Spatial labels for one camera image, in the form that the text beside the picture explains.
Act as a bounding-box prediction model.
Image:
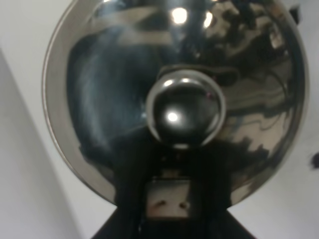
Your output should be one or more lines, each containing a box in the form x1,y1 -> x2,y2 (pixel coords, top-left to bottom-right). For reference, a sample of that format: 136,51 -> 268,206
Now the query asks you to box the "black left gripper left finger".
93,147 -> 150,239

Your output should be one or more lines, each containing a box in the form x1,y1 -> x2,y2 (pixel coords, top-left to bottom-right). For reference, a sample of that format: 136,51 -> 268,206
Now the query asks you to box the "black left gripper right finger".
189,150 -> 254,239

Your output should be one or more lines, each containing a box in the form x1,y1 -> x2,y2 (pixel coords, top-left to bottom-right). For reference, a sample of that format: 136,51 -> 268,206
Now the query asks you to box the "stainless steel teapot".
42,0 -> 309,219

